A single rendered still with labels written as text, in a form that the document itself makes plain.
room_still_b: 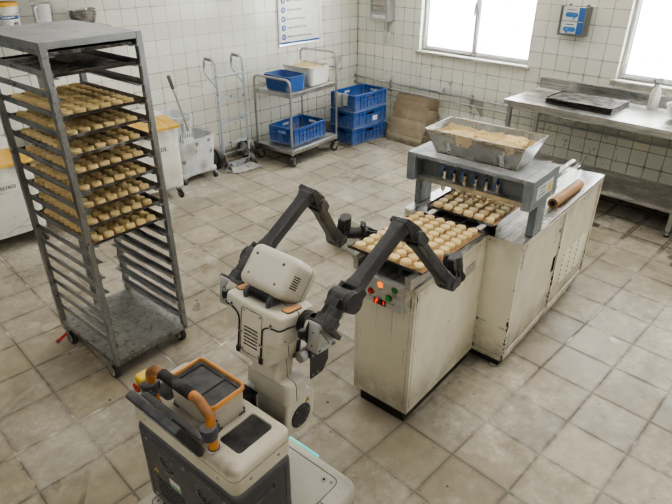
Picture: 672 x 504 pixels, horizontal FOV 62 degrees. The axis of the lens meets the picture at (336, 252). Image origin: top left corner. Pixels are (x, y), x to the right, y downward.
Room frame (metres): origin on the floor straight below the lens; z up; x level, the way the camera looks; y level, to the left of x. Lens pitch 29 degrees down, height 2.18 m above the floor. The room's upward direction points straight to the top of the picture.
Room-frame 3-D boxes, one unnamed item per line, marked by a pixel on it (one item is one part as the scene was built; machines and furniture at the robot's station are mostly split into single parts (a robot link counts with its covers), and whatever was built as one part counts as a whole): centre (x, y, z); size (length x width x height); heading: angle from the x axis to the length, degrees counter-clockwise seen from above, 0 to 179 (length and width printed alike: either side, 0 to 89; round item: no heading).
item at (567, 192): (3.08, -1.37, 0.87); 0.40 x 0.06 x 0.06; 138
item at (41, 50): (2.42, 1.21, 0.97); 0.03 x 0.03 x 1.70; 50
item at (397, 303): (2.17, -0.21, 0.77); 0.24 x 0.04 x 0.14; 50
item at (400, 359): (2.45, -0.45, 0.45); 0.70 x 0.34 x 0.90; 140
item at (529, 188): (2.83, -0.77, 1.01); 0.72 x 0.33 x 0.34; 50
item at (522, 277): (3.20, -1.08, 0.42); 1.28 x 0.72 x 0.84; 140
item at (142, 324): (2.79, 1.30, 0.93); 0.64 x 0.51 x 1.78; 50
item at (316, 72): (6.44, 0.33, 0.90); 0.44 x 0.36 x 0.20; 54
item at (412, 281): (2.83, -0.96, 0.87); 2.01 x 0.03 x 0.07; 140
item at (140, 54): (2.76, 0.92, 0.97); 0.03 x 0.03 x 1.70; 50
